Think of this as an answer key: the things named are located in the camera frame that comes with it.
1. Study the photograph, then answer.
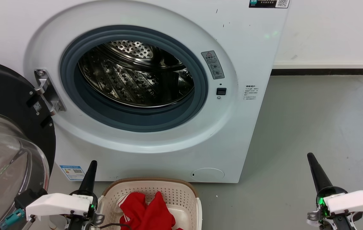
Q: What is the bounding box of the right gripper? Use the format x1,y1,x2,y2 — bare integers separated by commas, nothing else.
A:
307,152,360,230

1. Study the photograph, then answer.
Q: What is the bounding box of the small printed text label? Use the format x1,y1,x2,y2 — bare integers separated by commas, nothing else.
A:
245,84,259,101

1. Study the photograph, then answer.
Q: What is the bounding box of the round white filter cover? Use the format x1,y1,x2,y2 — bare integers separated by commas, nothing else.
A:
191,168,225,183

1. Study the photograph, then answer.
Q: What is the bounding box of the thin black cable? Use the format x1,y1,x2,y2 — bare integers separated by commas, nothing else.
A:
100,223,131,230

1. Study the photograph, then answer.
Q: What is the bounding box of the cream perforated laundry basket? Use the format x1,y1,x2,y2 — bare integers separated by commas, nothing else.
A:
97,178,203,230

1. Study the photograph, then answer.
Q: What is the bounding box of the grey rubber door gasket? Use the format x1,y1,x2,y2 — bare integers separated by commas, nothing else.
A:
60,25,209,133

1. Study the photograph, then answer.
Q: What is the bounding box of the black washer door with glass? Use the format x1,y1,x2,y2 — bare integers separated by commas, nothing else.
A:
0,58,57,230

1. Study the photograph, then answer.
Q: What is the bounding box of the teal cable connector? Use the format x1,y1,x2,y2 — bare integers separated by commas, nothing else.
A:
0,208,26,230

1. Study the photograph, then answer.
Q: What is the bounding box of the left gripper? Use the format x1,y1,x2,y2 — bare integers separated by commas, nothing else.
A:
68,160,105,230

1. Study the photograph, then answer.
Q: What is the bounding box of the stainless steel washing machine drum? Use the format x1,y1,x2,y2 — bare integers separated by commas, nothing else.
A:
78,40,195,108

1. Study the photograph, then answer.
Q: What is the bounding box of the blue energy label sticker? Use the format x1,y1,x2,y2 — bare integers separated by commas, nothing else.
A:
59,165,86,181

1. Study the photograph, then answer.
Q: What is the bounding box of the metal door hinge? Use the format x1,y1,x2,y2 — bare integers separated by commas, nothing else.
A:
34,69,67,116

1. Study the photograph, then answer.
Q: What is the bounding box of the red and white garment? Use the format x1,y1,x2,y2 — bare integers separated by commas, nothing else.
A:
117,191,184,230

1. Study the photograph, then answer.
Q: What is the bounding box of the white front-load washing machine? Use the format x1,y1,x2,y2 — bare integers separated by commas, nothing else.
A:
0,0,291,184

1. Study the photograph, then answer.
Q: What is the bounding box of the grey warning sticker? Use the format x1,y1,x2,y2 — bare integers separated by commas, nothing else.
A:
201,50,225,80

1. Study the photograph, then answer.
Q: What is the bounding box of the black wall baseboard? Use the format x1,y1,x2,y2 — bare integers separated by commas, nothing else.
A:
271,68,363,76

